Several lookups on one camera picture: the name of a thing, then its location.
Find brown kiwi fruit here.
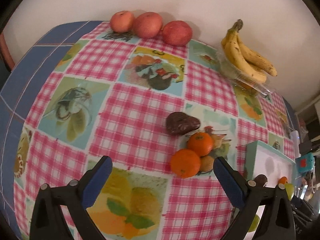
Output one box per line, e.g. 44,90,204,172
199,155,214,173

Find orange mandarin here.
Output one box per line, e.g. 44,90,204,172
187,132,214,157
278,176,288,185
170,148,201,178

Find dark brown avocado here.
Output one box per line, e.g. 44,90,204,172
165,112,201,135
254,174,268,187

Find green pear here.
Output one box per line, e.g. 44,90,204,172
284,183,295,201

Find orange mandarin on tray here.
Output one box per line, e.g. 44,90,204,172
278,176,288,185

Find dark brown avocado on tray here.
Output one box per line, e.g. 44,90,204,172
254,174,268,187

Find white tray teal rim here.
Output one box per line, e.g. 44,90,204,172
233,140,297,240

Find teal toy box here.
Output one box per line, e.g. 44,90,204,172
296,153,315,174

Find white charger device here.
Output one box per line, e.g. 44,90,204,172
290,130,300,158

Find clear plastic fruit container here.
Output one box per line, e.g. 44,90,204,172
217,51,274,97

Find fruit pattern checkered tablecloth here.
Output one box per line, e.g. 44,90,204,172
1,22,295,239

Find yellow banana bunch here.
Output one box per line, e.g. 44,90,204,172
221,19,278,84

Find small red apple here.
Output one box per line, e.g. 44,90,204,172
110,10,135,33

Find large red apple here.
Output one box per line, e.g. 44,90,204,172
162,21,193,47

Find middle red apple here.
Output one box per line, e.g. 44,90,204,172
132,12,163,39

